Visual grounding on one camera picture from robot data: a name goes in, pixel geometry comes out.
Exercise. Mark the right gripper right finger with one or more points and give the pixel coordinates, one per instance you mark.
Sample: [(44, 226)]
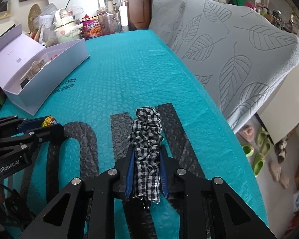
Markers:
[(170, 185)]

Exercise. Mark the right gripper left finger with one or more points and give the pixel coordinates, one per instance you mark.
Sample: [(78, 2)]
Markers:
[(125, 166)]

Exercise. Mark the grey leaf chair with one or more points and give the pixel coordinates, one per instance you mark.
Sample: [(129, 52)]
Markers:
[(167, 19), (236, 54)]

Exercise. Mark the yellow lollipop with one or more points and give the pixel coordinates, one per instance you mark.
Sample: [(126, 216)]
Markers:
[(49, 121)]

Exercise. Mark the far grey leaf chair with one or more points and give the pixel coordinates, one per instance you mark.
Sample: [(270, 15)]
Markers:
[(167, 19)]

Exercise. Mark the round woven wall mat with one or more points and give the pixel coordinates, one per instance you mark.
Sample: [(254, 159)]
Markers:
[(34, 12)]

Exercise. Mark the teal bubble wrap mat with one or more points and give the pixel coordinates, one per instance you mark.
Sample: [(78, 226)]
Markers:
[(97, 102)]

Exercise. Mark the beige claw hair clip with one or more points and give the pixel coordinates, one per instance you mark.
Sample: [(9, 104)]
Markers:
[(33, 70)]

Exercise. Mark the brown wooden door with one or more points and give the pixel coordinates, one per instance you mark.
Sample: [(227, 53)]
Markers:
[(138, 12)]

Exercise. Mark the cream cartoon kettle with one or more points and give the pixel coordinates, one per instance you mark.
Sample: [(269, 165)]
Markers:
[(66, 28)]

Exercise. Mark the white open gift box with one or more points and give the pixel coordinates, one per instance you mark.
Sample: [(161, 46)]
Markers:
[(17, 53)]

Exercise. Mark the near grey leaf chair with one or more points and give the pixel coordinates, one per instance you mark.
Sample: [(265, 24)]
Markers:
[(236, 54)]

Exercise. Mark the green slipper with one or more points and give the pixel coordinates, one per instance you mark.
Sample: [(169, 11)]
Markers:
[(258, 164), (261, 136)]

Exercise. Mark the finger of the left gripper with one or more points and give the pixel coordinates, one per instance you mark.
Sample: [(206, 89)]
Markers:
[(33, 127), (9, 126)]

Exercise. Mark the glass measuring jug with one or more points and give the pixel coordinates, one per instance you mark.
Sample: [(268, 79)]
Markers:
[(110, 22)]

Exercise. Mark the purple instant noodle cup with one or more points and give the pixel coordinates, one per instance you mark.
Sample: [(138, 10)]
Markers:
[(91, 28)]

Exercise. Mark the black white gingham scrunchie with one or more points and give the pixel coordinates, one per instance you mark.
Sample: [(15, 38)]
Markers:
[(146, 138)]

